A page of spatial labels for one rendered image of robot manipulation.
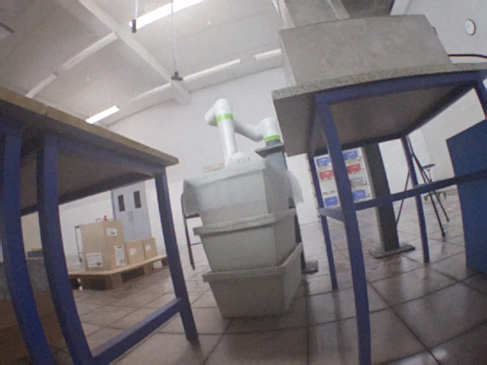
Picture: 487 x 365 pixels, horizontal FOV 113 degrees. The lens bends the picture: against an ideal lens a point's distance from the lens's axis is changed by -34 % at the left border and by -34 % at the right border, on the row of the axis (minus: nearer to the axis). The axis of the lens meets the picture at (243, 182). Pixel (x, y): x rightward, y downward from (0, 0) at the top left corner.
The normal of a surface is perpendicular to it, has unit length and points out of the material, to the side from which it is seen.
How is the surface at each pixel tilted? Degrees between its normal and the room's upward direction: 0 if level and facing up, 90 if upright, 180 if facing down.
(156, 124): 90
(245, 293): 96
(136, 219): 90
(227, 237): 96
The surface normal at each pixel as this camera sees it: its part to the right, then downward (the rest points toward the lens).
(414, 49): -0.22, -0.10
